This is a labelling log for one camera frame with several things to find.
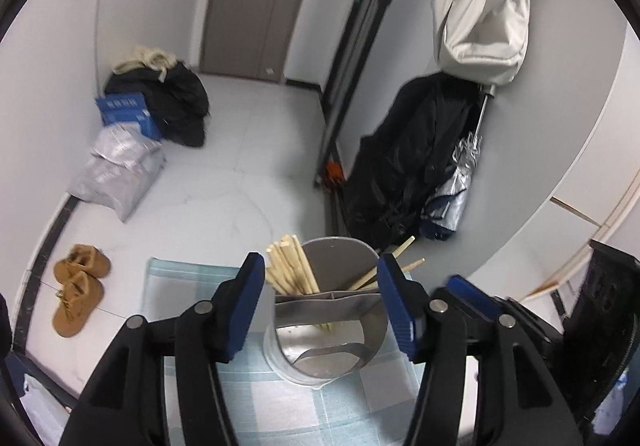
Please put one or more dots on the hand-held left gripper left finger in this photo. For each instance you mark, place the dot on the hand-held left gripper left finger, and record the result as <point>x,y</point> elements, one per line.
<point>245,306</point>

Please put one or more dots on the person's dark clothing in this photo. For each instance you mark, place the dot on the person's dark clothing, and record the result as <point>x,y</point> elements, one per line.
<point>4,326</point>

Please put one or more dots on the dark blue bag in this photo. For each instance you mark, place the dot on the dark blue bag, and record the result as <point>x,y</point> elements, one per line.
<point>17,368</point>

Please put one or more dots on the white plastic bag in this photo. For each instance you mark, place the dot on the white plastic bag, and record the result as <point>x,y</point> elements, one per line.
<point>40,411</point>

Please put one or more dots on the tan suede shoe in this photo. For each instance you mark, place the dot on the tan suede shoe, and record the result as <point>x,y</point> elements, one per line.
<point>75,306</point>
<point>85,263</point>

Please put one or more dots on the blue cardboard box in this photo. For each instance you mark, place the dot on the blue cardboard box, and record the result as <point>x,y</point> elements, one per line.
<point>122,109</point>

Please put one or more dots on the small orange object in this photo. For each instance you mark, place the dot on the small orange object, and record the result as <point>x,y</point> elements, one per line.
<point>333,174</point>

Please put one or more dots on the silver folded umbrella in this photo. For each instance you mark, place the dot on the silver folded umbrella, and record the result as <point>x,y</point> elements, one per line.
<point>450,196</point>

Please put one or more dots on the bundle of wooden chopsticks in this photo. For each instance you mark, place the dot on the bundle of wooden chopsticks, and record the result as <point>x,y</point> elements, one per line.
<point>290,271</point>

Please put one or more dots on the black clothes pile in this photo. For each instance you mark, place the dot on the black clothes pile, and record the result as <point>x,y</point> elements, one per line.
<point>180,96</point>

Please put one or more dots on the grey plastic parcel bag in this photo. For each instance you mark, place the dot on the grey plastic parcel bag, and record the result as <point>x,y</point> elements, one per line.
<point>112,186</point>
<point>122,144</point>

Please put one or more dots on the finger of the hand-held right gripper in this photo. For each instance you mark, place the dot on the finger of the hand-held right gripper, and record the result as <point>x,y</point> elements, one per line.
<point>472,291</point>

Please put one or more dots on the grey-brown door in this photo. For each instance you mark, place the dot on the grey-brown door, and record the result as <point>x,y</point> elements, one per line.
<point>250,1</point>

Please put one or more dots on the teal plaid tablecloth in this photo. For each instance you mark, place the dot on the teal plaid tablecloth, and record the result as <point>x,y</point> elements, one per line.
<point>280,406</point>

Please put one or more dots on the white wooden-edged cabinet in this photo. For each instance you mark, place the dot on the white wooden-edged cabinet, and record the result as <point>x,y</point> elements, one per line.
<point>600,206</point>

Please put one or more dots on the white hanging bag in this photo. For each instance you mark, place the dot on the white hanging bag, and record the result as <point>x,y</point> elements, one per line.
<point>485,51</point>

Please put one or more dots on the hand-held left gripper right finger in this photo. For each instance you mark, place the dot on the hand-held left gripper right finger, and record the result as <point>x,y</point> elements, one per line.
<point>397,311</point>

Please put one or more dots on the black door frame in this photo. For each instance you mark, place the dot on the black door frame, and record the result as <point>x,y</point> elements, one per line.
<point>360,51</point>

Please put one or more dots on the black jacket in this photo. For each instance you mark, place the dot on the black jacket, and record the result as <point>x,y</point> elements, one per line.
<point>410,151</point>

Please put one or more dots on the beige garment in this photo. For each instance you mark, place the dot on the beige garment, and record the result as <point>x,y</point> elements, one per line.
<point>145,56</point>

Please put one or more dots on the white plastic utensil holder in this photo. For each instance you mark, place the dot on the white plastic utensil holder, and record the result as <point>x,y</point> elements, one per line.
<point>325,356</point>

